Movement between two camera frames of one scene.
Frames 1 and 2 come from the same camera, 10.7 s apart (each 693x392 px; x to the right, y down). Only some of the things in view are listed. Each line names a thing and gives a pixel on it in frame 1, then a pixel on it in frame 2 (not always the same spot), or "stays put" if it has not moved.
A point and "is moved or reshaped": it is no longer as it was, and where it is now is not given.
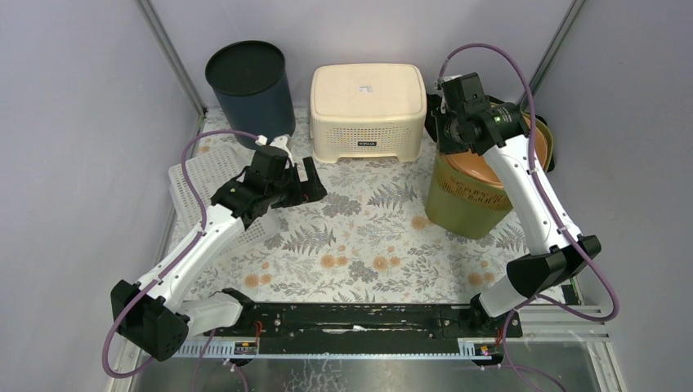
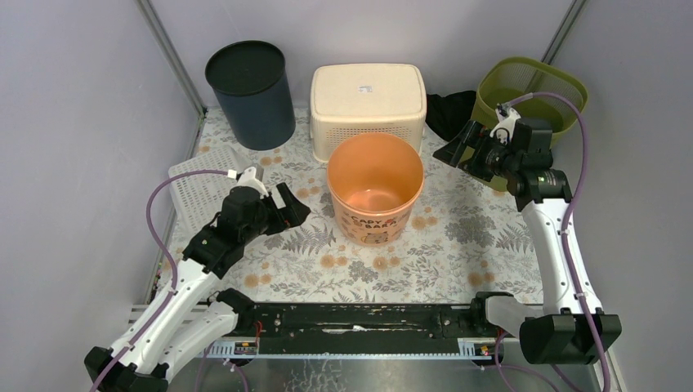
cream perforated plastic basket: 367,109 stays put
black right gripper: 444,146 to 473,135
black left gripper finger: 313,189 to 294,214
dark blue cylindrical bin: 250,82 stays put
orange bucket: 477,167 is moved or reshaped
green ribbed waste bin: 465,207 to 504,79
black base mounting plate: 368,321 stays put
